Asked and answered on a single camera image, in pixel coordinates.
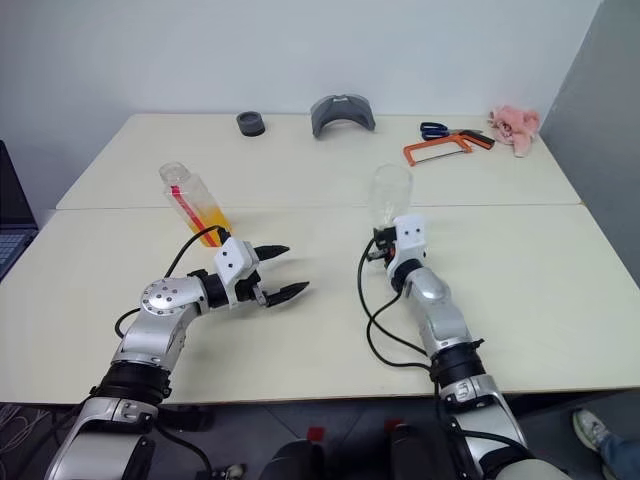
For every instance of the orange hacksaw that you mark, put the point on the orange hacksaw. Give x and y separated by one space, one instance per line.
412 152

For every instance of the clear plastic bottle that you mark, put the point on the clear plastic bottle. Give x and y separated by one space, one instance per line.
390 190

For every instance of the black round cup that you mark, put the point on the black round cup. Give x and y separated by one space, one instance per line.
250 124

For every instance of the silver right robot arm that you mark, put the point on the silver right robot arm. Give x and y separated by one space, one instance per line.
440 310

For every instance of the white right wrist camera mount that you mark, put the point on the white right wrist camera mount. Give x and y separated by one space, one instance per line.
412 237

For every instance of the white green sneaker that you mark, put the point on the white green sneaker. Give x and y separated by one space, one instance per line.
590 427

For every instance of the grey curved plastic shell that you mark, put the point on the grey curved plastic shell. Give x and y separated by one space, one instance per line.
340 107

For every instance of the blue jeans leg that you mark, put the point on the blue jeans leg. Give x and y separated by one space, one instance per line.
620 452

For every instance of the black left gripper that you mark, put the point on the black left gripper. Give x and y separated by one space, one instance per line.
247 289

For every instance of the red tape piece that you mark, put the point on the red tape piece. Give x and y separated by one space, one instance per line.
316 433

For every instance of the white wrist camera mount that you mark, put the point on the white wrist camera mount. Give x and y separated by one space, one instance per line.
412 237
232 262

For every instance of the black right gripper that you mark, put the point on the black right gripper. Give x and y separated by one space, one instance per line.
384 252

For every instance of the dark grey laptop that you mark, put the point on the dark grey laptop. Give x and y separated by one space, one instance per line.
12 215

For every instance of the clear bottle with orange drink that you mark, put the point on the clear bottle with orange drink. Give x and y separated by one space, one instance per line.
192 200

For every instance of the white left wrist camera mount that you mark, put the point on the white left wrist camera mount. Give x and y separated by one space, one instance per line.
232 262

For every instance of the pink cloth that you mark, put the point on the pink cloth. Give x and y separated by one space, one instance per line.
515 125

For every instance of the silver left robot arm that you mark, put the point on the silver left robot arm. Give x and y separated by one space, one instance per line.
160 320

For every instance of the dark rounded shape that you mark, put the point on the dark rounded shape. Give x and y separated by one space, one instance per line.
300 460

